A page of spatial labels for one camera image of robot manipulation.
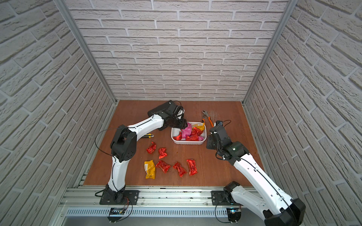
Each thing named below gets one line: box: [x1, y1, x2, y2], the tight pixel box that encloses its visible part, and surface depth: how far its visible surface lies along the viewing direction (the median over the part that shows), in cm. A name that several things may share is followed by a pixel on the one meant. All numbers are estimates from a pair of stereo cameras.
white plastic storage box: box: [170, 122, 207, 146], surface depth 94 cm
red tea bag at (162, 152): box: [158, 147, 168, 160], surface depth 88 cm
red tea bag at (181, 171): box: [172, 161, 188, 178], surface depth 82 cm
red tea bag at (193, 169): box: [186, 159, 198, 177], surface depth 85 cm
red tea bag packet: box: [155, 160, 171, 174], surface depth 84 cm
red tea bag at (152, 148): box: [146, 141, 157, 155], surface depth 92 cm
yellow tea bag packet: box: [144, 159, 156, 180], surface depth 81 cm
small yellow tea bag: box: [192, 122, 206, 131], surface depth 98 cm
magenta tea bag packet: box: [181, 122, 193, 139], surface depth 97 cm
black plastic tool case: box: [147, 99, 178, 120], surface depth 77 cm
